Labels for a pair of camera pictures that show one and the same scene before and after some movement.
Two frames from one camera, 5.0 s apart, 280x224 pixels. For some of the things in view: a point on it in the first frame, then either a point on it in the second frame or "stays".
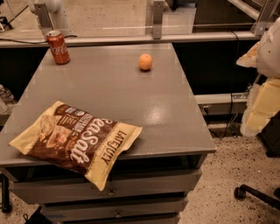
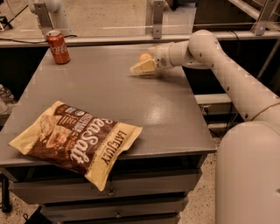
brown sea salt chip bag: [79, 141] stays
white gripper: [270, 52] to [161, 56]
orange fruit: [145, 61] stays
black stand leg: [6, 206] stays
